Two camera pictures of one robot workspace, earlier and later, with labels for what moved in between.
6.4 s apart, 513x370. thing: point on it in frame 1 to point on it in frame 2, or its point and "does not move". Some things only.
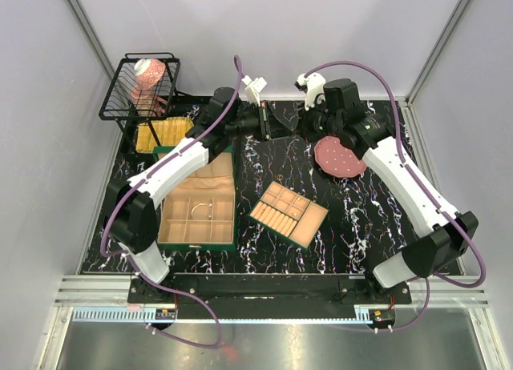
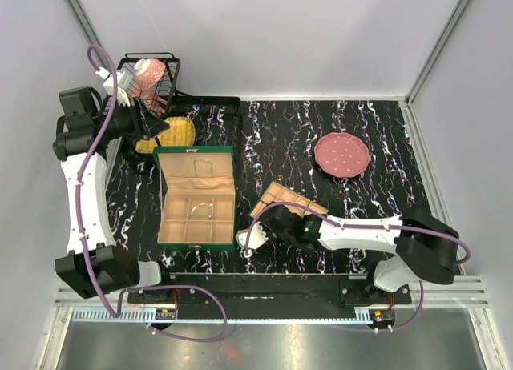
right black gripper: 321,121 to 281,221
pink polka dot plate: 336,160 does not move
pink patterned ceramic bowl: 147,72 does not move
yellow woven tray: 167,133 does not move
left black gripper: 269,126 to 144,123
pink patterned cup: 147,102 does not move
